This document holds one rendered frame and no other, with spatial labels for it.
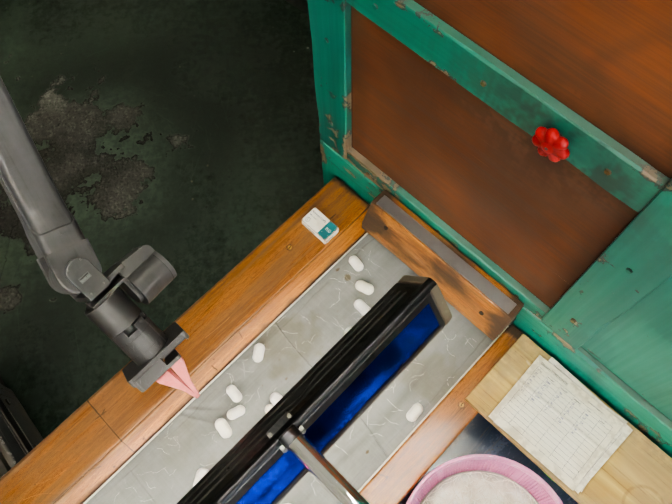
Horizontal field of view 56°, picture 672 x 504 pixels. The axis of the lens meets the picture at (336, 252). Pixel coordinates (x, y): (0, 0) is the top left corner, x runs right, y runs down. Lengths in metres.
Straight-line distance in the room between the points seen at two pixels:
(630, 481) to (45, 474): 0.90
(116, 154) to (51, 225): 1.39
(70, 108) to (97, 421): 1.51
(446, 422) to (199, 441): 0.40
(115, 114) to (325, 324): 1.45
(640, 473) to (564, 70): 0.67
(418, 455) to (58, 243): 0.61
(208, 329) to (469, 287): 0.44
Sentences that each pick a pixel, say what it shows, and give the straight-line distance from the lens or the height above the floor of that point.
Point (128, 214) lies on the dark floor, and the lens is 2.14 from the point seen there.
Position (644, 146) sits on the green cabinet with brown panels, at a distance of 0.67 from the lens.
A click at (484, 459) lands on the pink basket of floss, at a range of 1.06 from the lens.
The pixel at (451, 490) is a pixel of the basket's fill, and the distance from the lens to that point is 1.08.
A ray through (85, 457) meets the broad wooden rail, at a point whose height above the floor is 0.76.
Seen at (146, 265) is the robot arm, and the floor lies 0.99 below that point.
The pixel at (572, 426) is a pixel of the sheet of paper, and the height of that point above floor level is 0.78.
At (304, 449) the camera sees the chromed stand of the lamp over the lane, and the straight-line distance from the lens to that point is 0.68.
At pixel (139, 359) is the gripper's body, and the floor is 0.94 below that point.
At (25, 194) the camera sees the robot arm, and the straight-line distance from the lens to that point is 0.89.
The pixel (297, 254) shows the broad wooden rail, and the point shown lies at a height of 0.76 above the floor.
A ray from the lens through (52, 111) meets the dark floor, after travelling 2.46.
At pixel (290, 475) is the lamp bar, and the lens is 0.73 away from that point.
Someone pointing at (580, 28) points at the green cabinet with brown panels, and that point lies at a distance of 0.62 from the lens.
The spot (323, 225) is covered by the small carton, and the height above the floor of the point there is 0.78.
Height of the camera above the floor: 1.80
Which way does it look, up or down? 67 degrees down
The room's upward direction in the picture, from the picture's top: 4 degrees counter-clockwise
